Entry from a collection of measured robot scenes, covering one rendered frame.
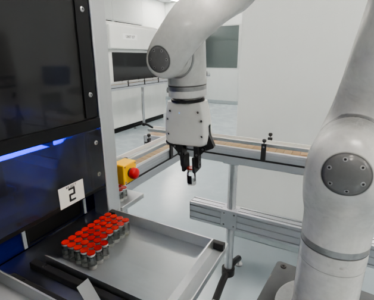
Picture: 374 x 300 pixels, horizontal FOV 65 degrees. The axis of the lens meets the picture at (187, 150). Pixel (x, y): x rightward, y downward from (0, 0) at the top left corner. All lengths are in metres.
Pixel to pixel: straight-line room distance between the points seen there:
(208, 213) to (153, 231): 0.90
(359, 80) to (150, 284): 0.59
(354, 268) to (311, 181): 0.20
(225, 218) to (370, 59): 1.37
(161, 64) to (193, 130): 0.17
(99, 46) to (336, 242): 0.75
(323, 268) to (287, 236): 1.08
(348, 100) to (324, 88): 1.43
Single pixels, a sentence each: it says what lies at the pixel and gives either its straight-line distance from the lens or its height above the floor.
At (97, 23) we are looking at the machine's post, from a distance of 0.92.
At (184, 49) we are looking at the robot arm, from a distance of 0.53.
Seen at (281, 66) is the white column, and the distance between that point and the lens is 2.05.
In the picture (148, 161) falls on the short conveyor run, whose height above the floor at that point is 0.93.
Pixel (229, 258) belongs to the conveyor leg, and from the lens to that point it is 1.91.
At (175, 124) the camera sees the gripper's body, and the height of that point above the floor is 1.24.
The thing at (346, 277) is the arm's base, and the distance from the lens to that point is 0.63.
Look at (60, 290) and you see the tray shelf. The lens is 0.79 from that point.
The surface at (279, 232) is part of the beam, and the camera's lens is 1.69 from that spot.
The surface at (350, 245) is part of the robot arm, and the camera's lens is 0.60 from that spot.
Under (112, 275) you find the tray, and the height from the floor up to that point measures 0.88.
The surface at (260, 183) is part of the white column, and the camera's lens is 2.25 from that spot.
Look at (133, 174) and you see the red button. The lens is 1.02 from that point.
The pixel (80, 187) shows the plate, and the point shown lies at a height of 1.03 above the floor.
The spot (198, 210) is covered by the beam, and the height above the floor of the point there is 0.50.
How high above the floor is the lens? 1.38
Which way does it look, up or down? 18 degrees down
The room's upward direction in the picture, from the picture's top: straight up
